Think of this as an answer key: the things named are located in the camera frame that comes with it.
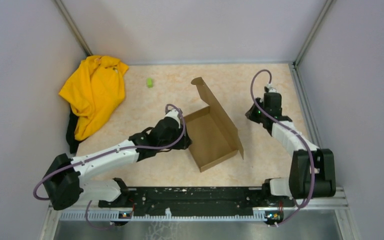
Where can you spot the aluminium front frame rail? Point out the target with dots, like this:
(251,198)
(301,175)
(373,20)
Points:
(80,212)

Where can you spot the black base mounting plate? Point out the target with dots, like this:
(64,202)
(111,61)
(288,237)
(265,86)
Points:
(196,201)

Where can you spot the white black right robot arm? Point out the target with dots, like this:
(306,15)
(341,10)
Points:
(312,170)

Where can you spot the aluminium corner post left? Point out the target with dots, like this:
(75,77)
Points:
(70,23)

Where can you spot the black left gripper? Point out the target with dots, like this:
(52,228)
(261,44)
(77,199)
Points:
(184,142)

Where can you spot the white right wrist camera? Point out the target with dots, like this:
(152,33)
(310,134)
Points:
(270,89)

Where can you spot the yellow jacket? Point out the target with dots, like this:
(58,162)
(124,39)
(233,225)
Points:
(94,91)

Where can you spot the small green block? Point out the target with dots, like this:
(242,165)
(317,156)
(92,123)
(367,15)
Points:
(149,82)

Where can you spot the black cloth under jacket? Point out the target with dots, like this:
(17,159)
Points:
(73,144)

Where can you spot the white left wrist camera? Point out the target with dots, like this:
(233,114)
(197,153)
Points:
(175,115)

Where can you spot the brown cardboard box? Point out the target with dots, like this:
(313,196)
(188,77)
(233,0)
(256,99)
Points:
(215,137)

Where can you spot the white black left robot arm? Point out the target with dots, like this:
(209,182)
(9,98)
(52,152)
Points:
(70,180)

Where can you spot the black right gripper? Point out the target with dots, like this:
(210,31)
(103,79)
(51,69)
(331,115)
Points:
(250,115)

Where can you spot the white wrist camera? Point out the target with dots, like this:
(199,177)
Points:
(270,89)
(175,115)

